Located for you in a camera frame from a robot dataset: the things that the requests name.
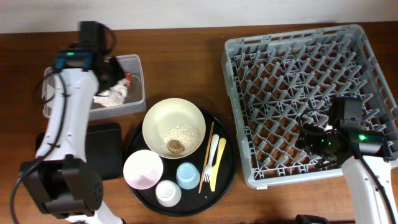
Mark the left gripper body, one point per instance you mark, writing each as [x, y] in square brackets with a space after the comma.
[121, 74]

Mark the red snack wrapper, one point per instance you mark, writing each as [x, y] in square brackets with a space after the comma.
[128, 79]

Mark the white napkin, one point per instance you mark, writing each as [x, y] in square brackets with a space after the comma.
[111, 98]

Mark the light blue cup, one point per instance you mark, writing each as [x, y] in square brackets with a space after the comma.
[187, 176]

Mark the white cup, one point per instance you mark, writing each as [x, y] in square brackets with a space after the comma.
[168, 193]

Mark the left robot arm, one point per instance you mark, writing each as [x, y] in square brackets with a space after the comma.
[59, 180]

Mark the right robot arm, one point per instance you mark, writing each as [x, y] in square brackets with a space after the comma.
[364, 157]

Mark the clear plastic waste bin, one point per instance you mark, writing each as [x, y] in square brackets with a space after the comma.
[133, 93]

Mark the grey dishwasher rack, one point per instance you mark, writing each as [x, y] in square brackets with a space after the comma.
[277, 81]

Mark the black rectangular tray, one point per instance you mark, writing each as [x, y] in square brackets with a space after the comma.
[99, 146]

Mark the large cream bowl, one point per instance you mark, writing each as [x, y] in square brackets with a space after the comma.
[165, 115]

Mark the yellow plastic knife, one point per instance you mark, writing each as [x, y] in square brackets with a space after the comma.
[220, 150]

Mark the rice food scraps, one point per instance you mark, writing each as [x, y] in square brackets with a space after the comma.
[181, 140]

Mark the small pink bowl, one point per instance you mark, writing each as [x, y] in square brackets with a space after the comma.
[143, 169]

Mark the white plastic fork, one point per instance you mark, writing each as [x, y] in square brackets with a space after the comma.
[209, 167]

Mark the wooden chopstick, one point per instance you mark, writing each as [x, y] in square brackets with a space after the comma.
[206, 157]

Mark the round black serving tray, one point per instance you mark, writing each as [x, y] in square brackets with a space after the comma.
[193, 201]

